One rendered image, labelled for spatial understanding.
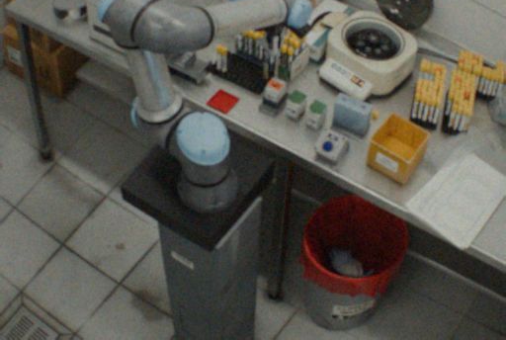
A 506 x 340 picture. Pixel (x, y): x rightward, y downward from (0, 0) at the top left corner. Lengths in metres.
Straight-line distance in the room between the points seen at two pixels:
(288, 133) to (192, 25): 0.77
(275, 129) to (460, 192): 0.57
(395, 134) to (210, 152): 0.63
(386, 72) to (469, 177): 0.40
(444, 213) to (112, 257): 1.43
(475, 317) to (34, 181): 1.92
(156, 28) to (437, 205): 0.97
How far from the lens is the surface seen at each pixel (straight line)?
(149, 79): 1.90
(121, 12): 1.72
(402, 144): 2.38
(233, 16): 1.78
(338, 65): 2.50
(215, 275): 2.26
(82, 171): 3.46
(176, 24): 1.67
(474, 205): 2.29
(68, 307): 3.09
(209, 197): 2.08
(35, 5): 2.91
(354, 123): 2.36
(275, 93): 2.38
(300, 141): 2.36
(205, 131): 1.98
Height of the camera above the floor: 2.65
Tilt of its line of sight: 50 degrees down
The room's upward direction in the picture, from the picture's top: 2 degrees clockwise
